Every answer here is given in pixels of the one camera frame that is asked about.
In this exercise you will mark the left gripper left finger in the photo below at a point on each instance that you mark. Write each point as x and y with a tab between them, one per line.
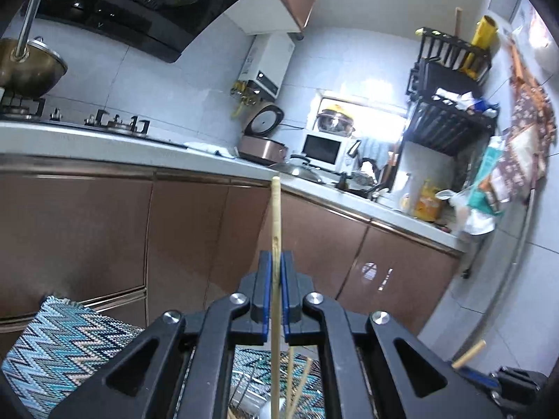
251	322

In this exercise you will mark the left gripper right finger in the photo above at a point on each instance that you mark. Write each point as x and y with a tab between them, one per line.
297	327

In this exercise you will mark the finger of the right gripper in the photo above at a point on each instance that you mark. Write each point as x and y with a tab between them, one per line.
478	379

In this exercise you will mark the brown lower kitchen cabinets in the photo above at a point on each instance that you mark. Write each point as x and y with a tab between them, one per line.
133	242

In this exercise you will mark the glass pot lid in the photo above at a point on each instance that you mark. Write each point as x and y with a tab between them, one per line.
298	165

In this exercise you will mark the yellow oil bottle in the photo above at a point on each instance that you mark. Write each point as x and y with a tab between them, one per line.
428	207

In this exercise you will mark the white microwave oven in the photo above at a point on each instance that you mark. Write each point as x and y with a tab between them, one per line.
334	153

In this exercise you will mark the zigzag patterned table cloth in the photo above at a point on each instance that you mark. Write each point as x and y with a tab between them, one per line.
66	343

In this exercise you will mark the pink rice cooker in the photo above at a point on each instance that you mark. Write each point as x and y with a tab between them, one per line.
256	144

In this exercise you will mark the yellow lidded pot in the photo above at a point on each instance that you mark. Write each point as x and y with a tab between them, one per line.
335	122

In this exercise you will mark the patterned hanging cloth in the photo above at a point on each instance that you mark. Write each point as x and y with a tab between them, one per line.
516	161

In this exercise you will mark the white water heater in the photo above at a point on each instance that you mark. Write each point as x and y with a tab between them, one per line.
266	64

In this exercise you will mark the gas stove burner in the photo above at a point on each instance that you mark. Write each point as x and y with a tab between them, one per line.
38	111

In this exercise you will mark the clear utensil holder wire frame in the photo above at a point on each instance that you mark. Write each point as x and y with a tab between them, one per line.
250	389

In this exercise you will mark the black wall dish rack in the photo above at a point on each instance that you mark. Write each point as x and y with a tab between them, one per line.
446	110

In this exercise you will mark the steel wok with handle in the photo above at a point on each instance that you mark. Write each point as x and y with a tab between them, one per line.
29	67

